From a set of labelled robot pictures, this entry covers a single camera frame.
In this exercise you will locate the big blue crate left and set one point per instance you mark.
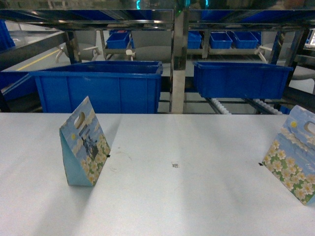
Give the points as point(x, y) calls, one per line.
point(127, 87)

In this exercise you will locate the flower gift bag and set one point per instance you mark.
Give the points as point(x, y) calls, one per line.
point(291, 156)
point(84, 146)

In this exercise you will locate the blue crate on rollers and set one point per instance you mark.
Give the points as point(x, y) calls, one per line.
point(240, 80)

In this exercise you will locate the steel rack post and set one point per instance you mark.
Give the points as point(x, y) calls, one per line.
point(178, 62)

